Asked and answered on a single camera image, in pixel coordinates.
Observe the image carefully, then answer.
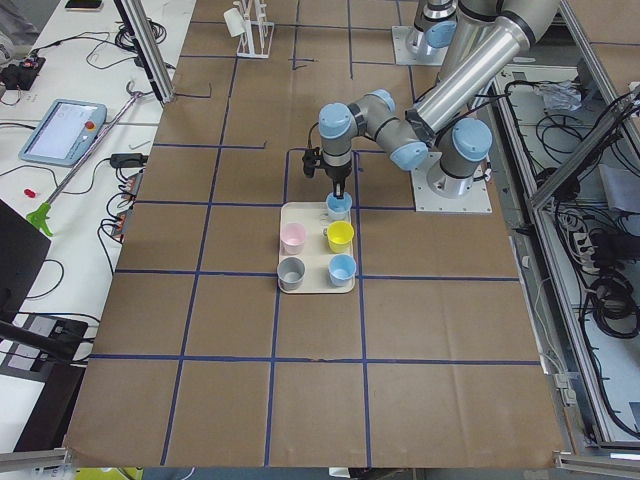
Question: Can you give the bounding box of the yellow plastic cup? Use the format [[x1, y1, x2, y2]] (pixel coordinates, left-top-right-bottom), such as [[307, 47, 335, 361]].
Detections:
[[326, 221, 355, 254]]

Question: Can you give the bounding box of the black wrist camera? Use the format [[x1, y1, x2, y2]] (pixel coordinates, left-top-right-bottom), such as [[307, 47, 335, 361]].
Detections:
[[302, 147, 323, 178]]

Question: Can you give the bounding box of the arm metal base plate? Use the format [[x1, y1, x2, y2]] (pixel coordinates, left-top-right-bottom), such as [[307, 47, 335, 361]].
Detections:
[[411, 152, 492, 215], [391, 26, 447, 67]]

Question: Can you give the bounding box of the aluminium frame post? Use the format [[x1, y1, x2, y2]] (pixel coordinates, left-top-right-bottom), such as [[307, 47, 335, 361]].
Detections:
[[114, 0, 175, 105]]

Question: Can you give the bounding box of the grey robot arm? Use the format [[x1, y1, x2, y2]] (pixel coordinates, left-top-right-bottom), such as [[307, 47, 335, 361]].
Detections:
[[414, 0, 458, 53], [316, 1, 559, 198]]

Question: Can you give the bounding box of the beige plastic tray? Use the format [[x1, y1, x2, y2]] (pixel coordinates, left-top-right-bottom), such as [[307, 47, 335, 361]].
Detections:
[[278, 202, 355, 294]]

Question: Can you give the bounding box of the black laptop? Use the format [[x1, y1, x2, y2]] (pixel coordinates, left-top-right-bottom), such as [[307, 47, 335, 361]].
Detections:
[[0, 201, 51, 323]]

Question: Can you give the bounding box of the cream white plastic cup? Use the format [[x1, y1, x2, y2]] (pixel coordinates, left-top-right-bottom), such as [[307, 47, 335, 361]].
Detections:
[[224, 7, 246, 38]]

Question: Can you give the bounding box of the white power strip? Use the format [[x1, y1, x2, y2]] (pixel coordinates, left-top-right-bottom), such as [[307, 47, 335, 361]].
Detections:
[[570, 232, 599, 275]]

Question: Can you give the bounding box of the blue teach pendant tablet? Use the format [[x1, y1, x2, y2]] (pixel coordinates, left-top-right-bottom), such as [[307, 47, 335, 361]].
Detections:
[[19, 99, 107, 167]]

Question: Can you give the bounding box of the light blue cup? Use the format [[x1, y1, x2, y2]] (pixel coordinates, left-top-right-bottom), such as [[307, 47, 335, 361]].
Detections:
[[325, 192, 352, 221], [328, 254, 356, 287]]

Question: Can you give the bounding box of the smartphone on table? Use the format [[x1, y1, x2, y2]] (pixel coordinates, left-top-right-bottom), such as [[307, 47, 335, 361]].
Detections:
[[64, 0, 103, 12]]

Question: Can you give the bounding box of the black power adapter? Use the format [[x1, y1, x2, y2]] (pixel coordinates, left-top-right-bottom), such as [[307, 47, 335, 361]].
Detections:
[[109, 153, 148, 169]]

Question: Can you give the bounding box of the white wire cup rack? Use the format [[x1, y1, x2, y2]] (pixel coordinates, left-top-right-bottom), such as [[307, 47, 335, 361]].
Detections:
[[232, 0, 275, 59]]

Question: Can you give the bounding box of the pink plastic cup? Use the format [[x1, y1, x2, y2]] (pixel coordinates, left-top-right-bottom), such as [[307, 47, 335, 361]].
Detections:
[[280, 222, 307, 255]]

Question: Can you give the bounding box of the black emergency stop box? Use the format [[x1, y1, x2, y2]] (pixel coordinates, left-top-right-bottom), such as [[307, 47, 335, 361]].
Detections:
[[1, 55, 46, 91]]

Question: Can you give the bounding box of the grey plastic cup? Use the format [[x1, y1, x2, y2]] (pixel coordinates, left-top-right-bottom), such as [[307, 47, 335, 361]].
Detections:
[[277, 257, 306, 292]]

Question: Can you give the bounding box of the green handled reacher grabber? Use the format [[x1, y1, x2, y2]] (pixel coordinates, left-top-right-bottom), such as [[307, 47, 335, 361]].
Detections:
[[26, 83, 146, 237]]

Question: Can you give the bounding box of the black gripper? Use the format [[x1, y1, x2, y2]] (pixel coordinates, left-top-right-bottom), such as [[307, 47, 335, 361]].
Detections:
[[324, 163, 352, 199]]

